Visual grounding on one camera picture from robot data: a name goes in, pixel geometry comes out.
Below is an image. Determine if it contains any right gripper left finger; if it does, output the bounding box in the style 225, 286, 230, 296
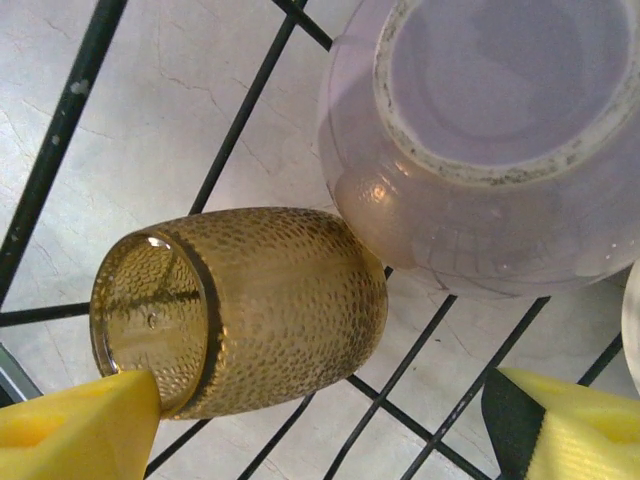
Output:
0, 369, 164, 480

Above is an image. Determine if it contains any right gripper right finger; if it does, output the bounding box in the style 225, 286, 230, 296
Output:
482, 367, 640, 480

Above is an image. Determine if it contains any frosted green cup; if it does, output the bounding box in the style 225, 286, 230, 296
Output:
619, 259, 640, 396

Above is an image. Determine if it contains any amber dimpled cup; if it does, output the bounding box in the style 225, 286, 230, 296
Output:
89, 205, 390, 421

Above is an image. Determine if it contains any black wire dish rack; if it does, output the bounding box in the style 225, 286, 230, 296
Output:
0, 0, 640, 480

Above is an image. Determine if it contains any lavender translucent bowl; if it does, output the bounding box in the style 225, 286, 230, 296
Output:
317, 0, 640, 301

